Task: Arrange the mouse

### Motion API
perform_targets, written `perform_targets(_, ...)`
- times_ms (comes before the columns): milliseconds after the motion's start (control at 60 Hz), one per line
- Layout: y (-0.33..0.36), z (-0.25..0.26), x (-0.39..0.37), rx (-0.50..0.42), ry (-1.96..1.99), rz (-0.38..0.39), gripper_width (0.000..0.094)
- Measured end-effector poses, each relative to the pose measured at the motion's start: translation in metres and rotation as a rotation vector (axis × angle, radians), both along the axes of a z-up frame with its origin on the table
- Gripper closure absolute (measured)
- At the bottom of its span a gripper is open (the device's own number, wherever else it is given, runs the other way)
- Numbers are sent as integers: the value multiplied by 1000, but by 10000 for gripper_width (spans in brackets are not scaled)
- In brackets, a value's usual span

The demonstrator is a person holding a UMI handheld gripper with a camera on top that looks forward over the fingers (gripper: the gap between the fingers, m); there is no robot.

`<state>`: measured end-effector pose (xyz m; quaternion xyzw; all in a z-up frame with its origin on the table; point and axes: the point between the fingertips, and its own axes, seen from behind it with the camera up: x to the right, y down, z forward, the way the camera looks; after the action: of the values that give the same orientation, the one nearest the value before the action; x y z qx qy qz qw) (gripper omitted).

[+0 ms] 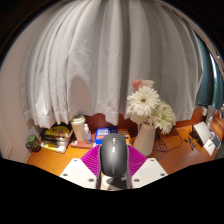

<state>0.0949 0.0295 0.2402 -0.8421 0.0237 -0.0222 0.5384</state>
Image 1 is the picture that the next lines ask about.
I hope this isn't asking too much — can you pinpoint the black computer mouse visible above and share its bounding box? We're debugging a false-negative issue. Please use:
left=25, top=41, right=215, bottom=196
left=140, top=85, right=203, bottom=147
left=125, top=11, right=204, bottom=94
left=99, top=132, right=130, bottom=179

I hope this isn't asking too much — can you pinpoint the white flat device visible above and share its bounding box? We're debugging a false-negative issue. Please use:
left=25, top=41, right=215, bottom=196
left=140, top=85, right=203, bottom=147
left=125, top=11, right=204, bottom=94
left=192, top=121, right=213, bottom=147

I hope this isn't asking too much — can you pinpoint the yellow and black book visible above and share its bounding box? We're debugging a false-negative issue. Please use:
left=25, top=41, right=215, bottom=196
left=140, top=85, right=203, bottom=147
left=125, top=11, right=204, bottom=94
left=43, top=123, right=72, bottom=138

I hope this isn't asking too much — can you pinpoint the white flower bunch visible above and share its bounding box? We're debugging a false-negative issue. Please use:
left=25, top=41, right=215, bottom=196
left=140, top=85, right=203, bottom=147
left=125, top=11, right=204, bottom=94
left=125, top=78, right=177, bottom=135

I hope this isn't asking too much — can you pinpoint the black cable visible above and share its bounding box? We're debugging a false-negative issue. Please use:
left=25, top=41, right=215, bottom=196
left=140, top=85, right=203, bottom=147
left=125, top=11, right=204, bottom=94
left=154, top=128, right=196, bottom=154

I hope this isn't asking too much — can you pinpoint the white ceramic vase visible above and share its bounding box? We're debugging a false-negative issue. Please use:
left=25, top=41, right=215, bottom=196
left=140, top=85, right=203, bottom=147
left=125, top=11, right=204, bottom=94
left=132, top=122, right=157, bottom=157

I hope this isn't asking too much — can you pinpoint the dark mug with green inside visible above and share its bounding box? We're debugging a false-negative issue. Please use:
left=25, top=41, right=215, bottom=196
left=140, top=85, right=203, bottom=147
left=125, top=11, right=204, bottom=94
left=25, top=134, right=42, bottom=153

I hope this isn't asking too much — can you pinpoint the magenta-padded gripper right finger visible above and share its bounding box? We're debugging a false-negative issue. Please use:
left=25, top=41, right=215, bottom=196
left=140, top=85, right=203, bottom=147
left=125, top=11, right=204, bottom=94
left=126, top=144, right=169, bottom=190

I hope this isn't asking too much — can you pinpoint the blue book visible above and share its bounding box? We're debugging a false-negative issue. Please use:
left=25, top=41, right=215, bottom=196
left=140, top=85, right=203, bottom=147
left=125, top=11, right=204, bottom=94
left=93, top=126, right=119, bottom=147

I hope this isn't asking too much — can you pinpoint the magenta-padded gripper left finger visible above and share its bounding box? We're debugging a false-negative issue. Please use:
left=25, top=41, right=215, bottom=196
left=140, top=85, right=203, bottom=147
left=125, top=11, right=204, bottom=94
left=59, top=144, right=103, bottom=190

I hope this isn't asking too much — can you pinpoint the red book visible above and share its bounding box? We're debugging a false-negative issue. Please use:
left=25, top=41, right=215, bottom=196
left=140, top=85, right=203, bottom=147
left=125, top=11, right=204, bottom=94
left=69, top=139, right=95, bottom=149

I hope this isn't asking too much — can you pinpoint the orange book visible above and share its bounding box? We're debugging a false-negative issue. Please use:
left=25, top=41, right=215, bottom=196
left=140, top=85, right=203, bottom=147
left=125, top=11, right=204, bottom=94
left=117, top=128, right=132, bottom=146

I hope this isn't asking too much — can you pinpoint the dark book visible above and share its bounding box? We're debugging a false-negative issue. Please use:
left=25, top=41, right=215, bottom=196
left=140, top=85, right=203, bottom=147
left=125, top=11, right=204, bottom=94
left=41, top=134, right=73, bottom=143
left=41, top=138, right=72, bottom=148

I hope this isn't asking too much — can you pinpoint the dark teal curtain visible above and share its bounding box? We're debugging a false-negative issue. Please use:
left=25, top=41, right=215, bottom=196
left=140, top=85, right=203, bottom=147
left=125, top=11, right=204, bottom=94
left=196, top=33, right=224, bottom=111

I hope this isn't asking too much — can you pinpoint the white pleated curtain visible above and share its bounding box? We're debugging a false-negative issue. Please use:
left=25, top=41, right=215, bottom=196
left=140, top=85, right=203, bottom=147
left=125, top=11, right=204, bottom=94
left=19, top=0, right=205, bottom=129

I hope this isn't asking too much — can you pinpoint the cream tumbler with lid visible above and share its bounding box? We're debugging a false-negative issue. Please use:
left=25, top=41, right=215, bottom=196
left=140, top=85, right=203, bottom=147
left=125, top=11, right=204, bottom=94
left=69, top=114, right=87, bottom=142

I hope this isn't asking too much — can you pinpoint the small clear plastic bottle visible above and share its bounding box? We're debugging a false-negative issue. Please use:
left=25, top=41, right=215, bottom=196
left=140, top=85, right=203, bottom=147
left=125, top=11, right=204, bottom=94
left=83, top=123, right=93, bottom=145

